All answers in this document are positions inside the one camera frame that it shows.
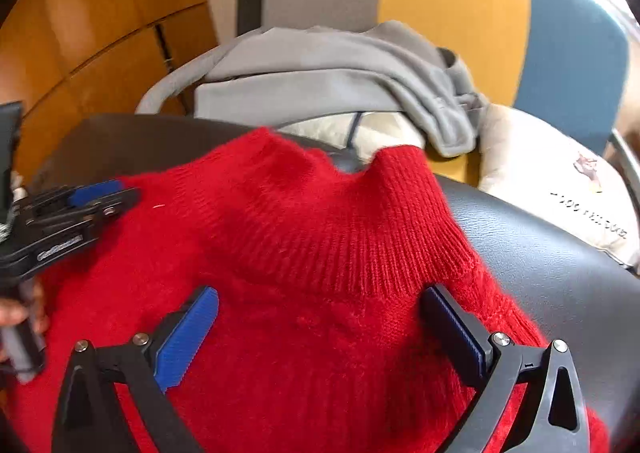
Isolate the grey hoodie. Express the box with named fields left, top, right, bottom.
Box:
left=135, top=20, right=491, bottom=158

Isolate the person's left hand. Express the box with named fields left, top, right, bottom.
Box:
left=0, top=281, right=50, bottom=335

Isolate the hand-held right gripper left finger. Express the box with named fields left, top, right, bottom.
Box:
left=50, top=286, right=219, bottom=453

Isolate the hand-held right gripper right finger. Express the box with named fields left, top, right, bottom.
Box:
left=421, top=283, right=593, bottom=453

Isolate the white printed cushion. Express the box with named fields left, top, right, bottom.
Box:
left=280, top=103, right=640, bottom=274

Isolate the red knit sweater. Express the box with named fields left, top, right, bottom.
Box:
left=12, top=127, right=611, bottom=453

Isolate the orange wooden cabinet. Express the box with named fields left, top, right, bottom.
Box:
left=0, top=0, right=241, bottom=184

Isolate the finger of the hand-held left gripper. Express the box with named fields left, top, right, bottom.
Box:
left=22, top=180, right=142, bottom=231
left=0, top=216, right=106, bottom=281

